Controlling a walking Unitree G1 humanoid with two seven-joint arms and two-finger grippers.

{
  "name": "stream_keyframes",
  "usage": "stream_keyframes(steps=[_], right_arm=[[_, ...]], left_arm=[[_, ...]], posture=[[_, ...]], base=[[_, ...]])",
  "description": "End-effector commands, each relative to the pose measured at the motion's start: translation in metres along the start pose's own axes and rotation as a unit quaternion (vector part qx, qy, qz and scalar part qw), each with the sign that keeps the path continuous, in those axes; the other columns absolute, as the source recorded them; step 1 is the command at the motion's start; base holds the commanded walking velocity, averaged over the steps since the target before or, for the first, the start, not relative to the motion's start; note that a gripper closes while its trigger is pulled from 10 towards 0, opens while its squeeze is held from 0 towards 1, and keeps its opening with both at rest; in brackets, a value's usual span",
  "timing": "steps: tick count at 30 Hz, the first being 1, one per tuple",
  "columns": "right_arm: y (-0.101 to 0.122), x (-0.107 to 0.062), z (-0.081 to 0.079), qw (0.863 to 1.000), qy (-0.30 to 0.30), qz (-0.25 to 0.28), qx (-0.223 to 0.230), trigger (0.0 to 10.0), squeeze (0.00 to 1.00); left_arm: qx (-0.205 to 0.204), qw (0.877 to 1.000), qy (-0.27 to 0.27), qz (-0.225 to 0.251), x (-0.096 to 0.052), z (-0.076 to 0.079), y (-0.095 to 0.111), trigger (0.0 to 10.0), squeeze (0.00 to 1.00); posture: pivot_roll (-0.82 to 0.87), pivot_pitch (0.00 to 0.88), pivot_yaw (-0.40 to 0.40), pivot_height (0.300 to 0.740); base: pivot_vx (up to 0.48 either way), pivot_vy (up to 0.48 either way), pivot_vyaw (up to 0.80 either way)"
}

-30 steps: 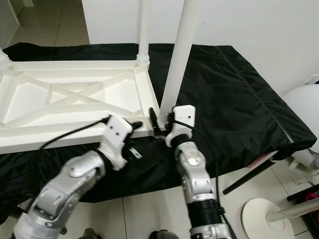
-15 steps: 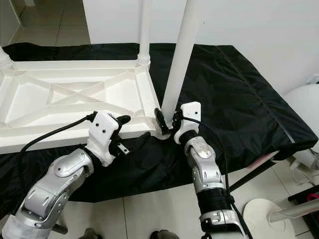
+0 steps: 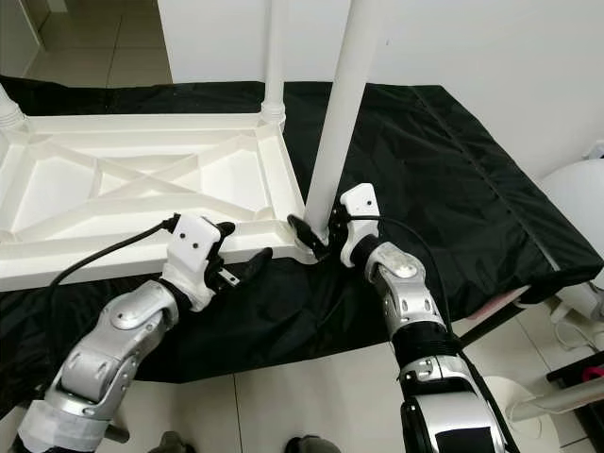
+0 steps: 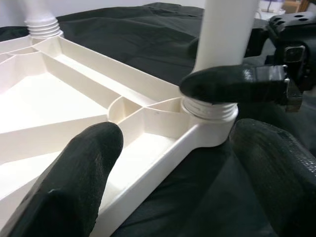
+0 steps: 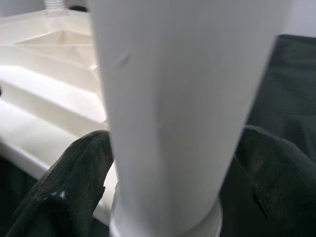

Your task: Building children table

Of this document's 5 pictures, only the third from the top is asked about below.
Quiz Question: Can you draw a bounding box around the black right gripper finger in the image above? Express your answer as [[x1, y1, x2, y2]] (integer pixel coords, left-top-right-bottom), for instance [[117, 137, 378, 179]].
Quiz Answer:
[[288, 214, 323, 252]]

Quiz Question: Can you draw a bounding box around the white plastic table top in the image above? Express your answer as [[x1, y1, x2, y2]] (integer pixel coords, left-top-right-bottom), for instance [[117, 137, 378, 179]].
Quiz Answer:
[[0, 111, 320, 292]]

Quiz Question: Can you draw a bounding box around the white plastic table leg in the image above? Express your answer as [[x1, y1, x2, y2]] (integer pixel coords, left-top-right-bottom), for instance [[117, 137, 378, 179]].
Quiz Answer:
[[0, 71, 27, 133], [304, 0, 388, 232], [260, 0, 291, 124]]

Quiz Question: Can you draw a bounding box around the grey left robot foot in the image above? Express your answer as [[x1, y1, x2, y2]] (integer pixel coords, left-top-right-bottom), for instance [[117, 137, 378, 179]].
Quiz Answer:
[[156, 432, 190, 453]]

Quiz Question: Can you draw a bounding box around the grey robot foot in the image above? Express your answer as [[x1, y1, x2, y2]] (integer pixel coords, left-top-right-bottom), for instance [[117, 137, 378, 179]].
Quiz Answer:
[[156, 432, 190, 453], [288, 436, 341, 453]]

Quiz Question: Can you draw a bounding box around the grey right robot foot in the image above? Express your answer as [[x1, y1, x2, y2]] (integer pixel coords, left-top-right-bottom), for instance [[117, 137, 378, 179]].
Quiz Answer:
[[288, 436, 341, 453]]

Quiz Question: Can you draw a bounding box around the white round floor stand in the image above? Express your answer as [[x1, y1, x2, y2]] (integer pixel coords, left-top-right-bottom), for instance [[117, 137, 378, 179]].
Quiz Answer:
[[481, 376, 604, 424]]

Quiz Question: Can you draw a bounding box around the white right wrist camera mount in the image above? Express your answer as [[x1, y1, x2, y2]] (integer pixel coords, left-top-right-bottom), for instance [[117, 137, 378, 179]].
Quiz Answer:
[[337, 182, 380, 265]]

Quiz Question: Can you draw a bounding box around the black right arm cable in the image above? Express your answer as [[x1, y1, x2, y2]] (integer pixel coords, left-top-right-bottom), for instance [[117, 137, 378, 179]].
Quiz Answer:
[[349, 215, 459, 331]]

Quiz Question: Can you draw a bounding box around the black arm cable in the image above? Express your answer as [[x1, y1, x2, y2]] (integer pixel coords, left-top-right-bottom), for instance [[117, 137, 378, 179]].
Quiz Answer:
[[47, 215, 182, 289], [349, 215, 459, 331]]

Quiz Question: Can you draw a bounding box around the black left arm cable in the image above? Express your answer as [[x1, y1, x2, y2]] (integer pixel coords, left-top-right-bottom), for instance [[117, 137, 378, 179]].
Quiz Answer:
[[47, 215, 182, 289]]

